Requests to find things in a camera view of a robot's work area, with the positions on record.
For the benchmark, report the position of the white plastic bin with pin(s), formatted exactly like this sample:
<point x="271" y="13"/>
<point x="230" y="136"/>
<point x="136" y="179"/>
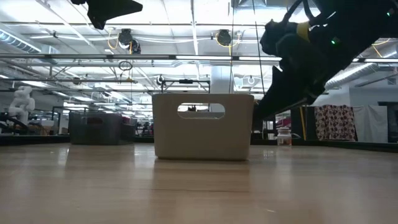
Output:
<point x="168" y="133"/>

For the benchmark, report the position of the dark grey plastic bin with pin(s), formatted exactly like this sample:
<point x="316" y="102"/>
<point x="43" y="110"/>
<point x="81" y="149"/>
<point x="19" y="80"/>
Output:
<point x="93" y="133"/>

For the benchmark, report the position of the red patterned cloth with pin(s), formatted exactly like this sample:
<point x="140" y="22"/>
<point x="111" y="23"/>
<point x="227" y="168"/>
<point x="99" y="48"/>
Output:
<point x="335" y="123"/>

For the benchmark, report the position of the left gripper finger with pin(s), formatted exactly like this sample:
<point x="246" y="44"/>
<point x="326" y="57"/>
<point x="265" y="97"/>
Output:
<point x="109" y="9"/>

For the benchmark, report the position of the white hanging cloth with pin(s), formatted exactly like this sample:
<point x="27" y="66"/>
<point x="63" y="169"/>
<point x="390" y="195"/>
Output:
<point x="370" y="124"/>

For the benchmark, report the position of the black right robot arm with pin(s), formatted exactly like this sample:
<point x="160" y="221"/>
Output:
<point x="357" y="25"/>

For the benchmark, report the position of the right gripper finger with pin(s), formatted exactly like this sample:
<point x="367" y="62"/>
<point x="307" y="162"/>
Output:
<point x="295" y="106"/>
<point x="280" y="96"/>

